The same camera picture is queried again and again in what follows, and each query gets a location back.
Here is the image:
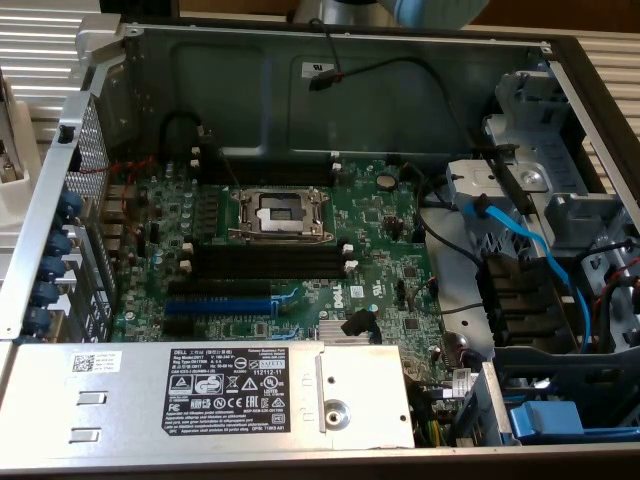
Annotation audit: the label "black RAM slot white latches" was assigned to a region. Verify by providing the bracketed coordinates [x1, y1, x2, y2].
[180, 242, 351, 263]
[189, 159, 344, 179]
[178, 258, 359, 281]
[189, 144, 335, 162]

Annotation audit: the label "silver CPU socket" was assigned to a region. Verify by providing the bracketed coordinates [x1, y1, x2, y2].
[228, 187, 337, 246]

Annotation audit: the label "green Dell motherboard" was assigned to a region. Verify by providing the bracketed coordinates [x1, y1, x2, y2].
[102, 157, 451, 351]

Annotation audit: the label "copper-toned locking lever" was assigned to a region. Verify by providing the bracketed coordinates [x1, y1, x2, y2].
[227, 227, 274, 242]

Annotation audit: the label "silver chipset heatsink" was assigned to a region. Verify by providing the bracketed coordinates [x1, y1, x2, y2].
[318, 319, 384, 347]

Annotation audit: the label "long black expansion slot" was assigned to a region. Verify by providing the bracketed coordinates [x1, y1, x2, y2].
[167, 279, 274, 298]

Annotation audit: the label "thin steel locking lever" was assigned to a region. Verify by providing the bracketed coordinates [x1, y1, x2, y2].
[209, 128, 244, 194]

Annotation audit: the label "open silver PC case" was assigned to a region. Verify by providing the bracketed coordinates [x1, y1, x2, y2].
[0, 22, 640, 480]

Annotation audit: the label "short black expansion slot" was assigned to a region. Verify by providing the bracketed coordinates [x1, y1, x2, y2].
[160, 318, 197, 337]

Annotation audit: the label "white case sticker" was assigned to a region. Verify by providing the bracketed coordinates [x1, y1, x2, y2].
[299, 59, 337, 80]

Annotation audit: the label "black regulatory label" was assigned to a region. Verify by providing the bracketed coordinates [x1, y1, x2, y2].
[160, 346, 291, 435]

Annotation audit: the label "black plastic bar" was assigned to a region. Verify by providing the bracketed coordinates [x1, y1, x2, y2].
[472, 143, 534, 216]

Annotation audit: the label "silver disk bay cage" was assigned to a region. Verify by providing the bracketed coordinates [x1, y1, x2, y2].
[479, 69, 640, 351]

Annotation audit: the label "blue slot cover clip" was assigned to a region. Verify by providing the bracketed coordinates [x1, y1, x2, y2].
[49, 227, 76, 256]
[32, 279, 59, 309]
[57, 192, 84, 221]
[39, 254, 66, 281]
[24, 304, 51, 334]

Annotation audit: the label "white barcode sticker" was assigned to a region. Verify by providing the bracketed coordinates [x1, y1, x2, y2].
[69, 351, 124, 375]

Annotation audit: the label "silver power supply unit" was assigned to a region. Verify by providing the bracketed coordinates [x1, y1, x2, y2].
[0, 341, 417, 451]

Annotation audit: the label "blue plastic latch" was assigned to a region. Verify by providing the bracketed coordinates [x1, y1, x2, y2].
[508, 399, 586, 444]

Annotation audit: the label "white parts rack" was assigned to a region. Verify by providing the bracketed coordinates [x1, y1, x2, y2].
[0, 69, 44, 236]

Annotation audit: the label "black angled wire plug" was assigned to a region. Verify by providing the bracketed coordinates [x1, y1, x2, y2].
[339, 308, 377, 337]

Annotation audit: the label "black wire with plug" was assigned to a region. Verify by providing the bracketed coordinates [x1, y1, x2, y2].
[305, 17, 481, 151]

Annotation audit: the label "small silver drive bracket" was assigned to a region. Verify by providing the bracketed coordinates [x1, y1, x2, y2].
[444, 159, 507, 207]

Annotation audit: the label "black looped wire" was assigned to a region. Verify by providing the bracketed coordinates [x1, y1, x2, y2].
[158, 110, 202, 164]

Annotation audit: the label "blue flat data wire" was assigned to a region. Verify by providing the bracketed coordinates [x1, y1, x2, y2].
[460, 197, 594, 354]

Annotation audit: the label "red and black twisted wire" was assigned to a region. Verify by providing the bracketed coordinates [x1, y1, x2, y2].
[79, 153, 157, 236]

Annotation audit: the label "black plastic bracket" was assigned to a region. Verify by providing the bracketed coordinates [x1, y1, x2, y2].
[474, 252, 581, 349]

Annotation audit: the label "thin red wire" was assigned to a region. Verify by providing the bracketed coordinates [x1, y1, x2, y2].
[597, 267, 640, 311]

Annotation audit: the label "silver metal bracket part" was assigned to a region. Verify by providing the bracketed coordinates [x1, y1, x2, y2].
[0, 139, 21, 184]

